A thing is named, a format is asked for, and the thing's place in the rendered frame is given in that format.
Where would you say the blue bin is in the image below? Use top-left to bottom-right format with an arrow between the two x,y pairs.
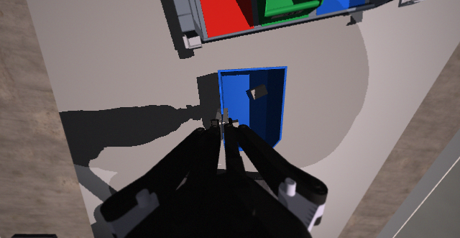
218,66 -> 288,148

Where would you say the black metal shelf rack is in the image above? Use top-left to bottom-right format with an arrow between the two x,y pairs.
173,0 -> 393,50

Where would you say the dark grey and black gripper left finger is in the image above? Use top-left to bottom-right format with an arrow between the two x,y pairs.
100,109 -> 223,238

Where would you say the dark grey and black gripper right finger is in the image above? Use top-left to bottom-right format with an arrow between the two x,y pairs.
223,108 -> 328,232

